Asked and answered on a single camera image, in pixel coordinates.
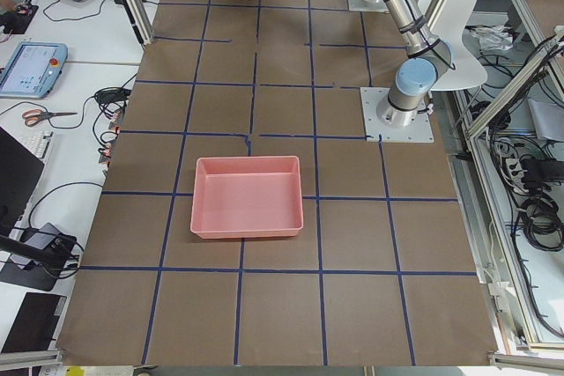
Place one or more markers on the black camera stand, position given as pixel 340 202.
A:
pixel 43 257

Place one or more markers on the white keyboard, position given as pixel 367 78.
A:
pixel 38 143

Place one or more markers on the black laptop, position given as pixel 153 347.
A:
pixel 20 174

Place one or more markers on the lower blue teach pendant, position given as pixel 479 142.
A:
pixel 33 69

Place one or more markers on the orange handled scissors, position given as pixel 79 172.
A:
pixel 35 116

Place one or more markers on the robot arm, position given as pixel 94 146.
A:
pixel 429 58

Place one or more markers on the pink plastic bin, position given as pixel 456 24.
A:
pixel 247 197

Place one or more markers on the white chair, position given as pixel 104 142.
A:
pixel 469 73

